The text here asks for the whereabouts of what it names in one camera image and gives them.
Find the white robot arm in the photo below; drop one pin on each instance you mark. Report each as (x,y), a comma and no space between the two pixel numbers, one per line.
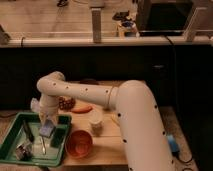
(142,130)

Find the green plastic tray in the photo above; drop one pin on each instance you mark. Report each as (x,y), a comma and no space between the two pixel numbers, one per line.
(54,145)

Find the purple plate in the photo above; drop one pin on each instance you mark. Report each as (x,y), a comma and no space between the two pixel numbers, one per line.
(89,81)

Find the black knife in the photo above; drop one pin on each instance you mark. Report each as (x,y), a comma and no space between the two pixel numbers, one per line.
(28,132)

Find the blue object on floor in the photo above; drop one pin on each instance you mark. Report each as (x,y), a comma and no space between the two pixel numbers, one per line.
(173,144)

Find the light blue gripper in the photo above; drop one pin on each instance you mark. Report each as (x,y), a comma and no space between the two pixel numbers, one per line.
(47,129)

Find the metal spoon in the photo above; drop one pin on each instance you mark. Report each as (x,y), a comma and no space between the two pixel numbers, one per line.
(43,145)

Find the orange carrot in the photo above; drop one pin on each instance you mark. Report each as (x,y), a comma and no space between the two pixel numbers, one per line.
(82,110)

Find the orange bowl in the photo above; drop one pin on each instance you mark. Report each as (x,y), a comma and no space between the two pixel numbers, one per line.
(79,144)

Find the white plastic cup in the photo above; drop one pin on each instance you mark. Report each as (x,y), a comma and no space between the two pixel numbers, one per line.
(95,121)

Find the crumpled foil wrapper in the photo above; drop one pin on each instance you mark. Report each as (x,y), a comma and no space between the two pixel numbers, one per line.
(24,151)

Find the black monitor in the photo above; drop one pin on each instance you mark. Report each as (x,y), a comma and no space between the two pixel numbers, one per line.
(162,15)

